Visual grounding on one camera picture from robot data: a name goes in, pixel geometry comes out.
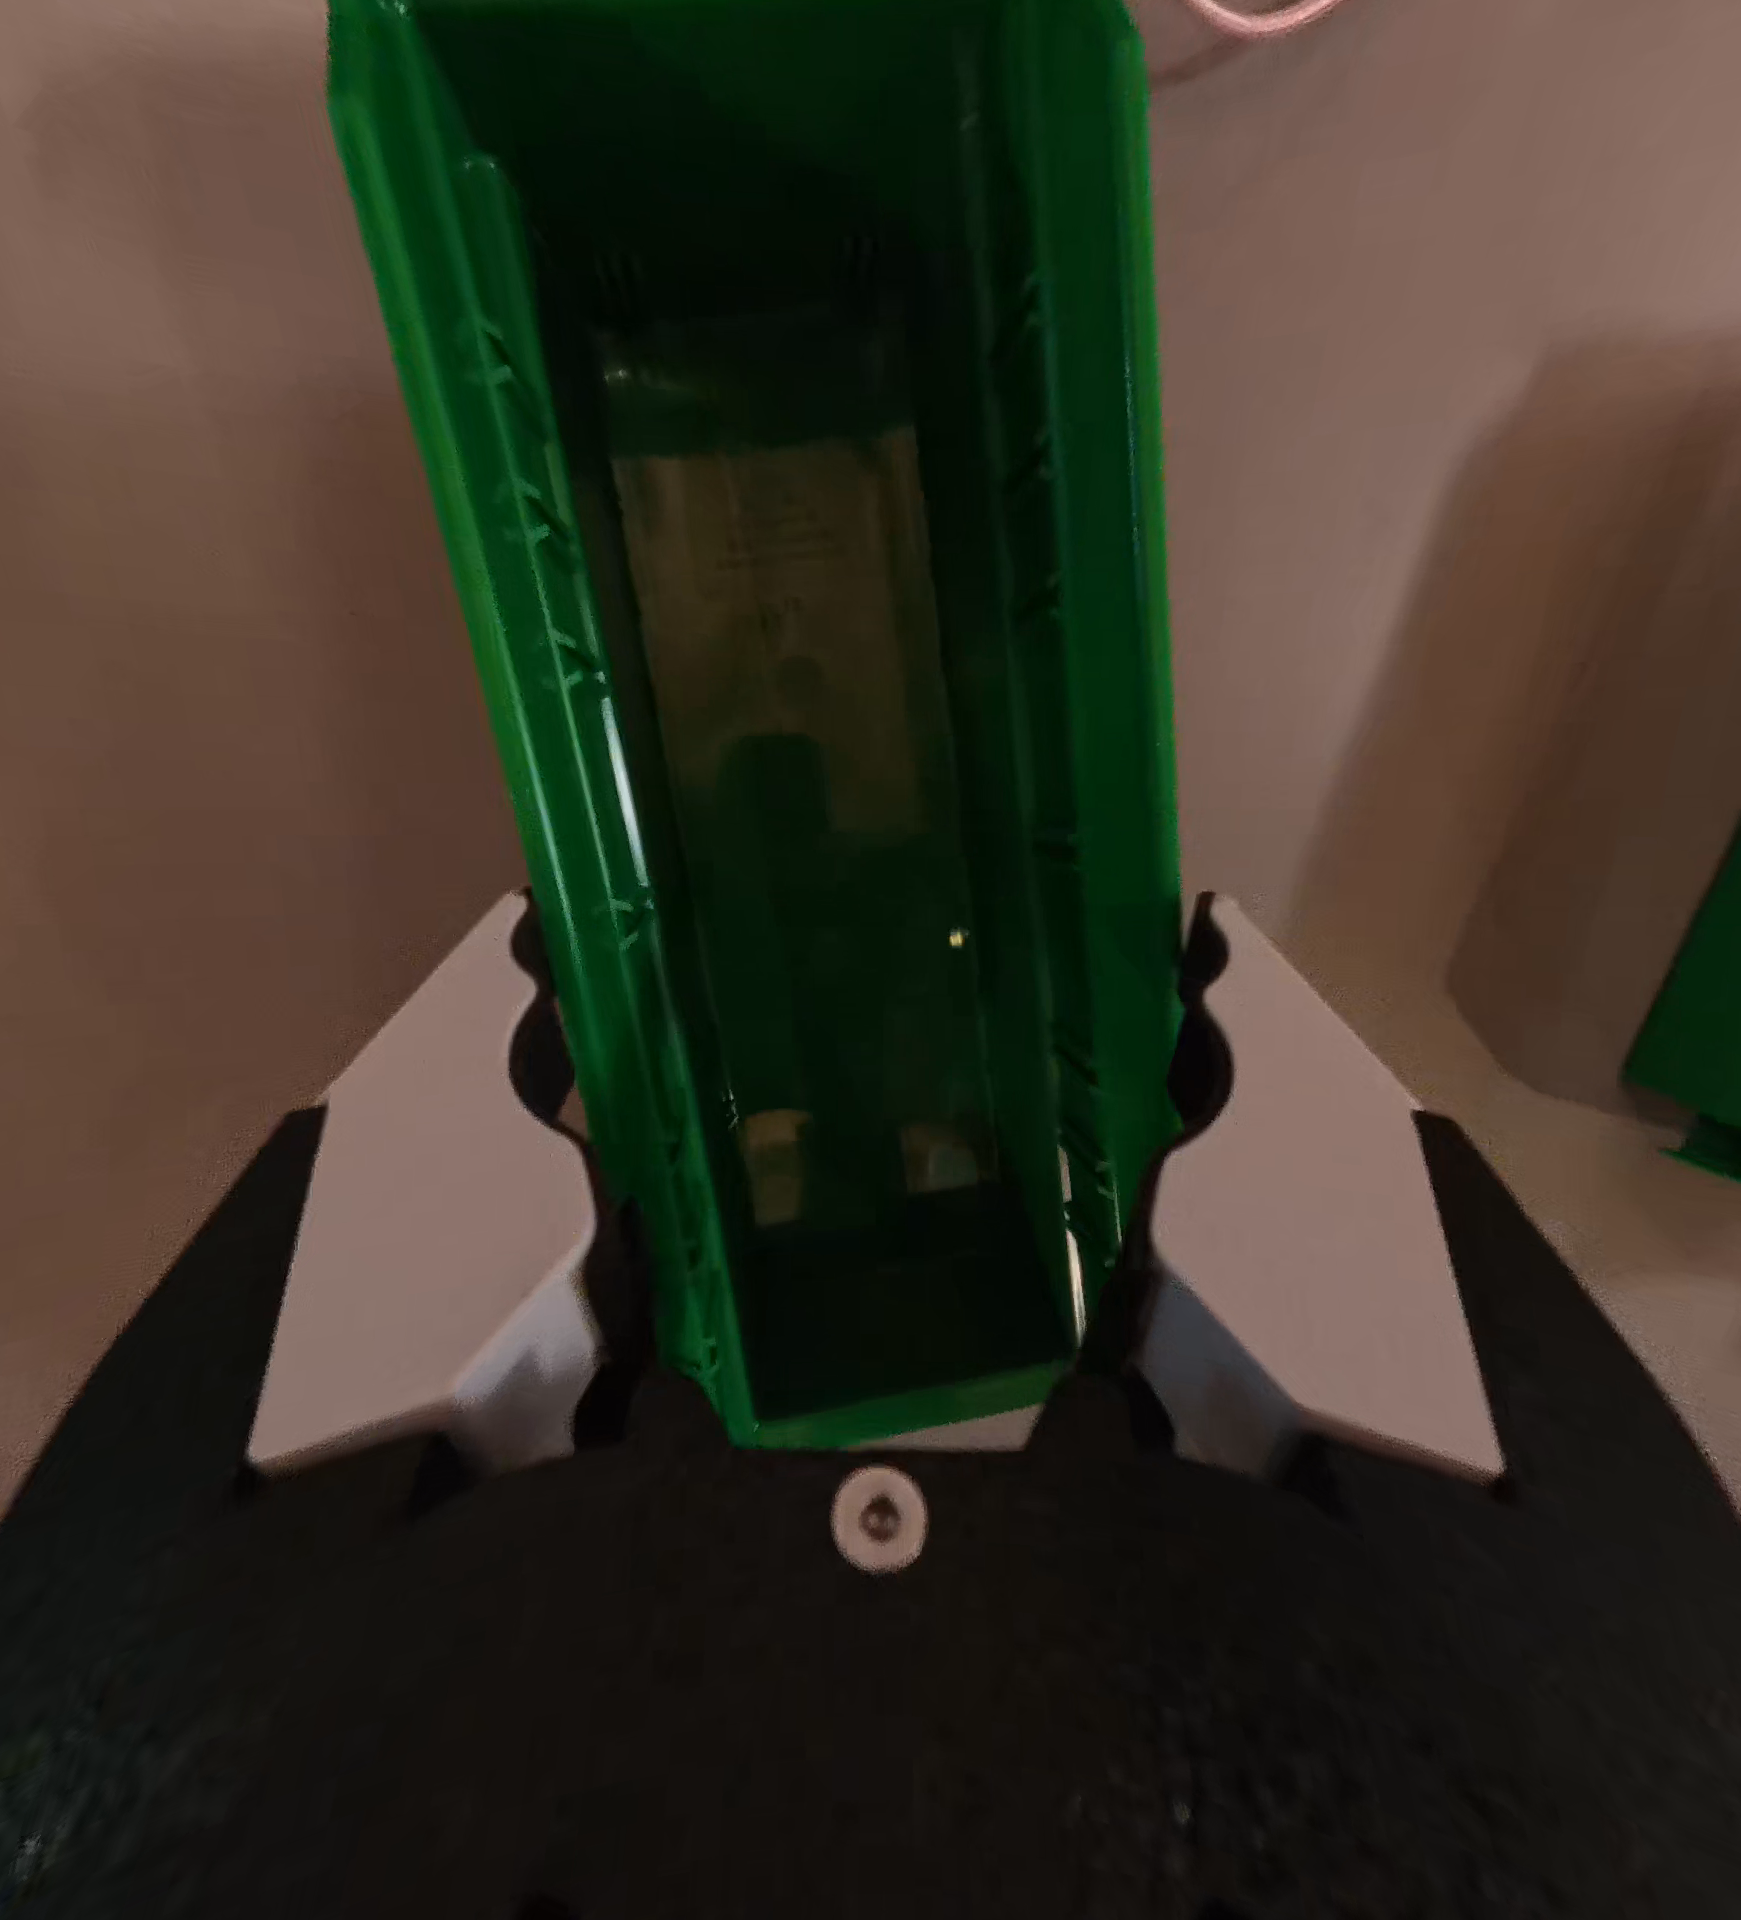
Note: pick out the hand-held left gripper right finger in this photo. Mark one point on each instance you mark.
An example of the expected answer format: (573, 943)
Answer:
(1319, 1245)

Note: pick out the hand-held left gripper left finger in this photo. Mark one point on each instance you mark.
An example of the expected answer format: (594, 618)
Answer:
(420, 1245)

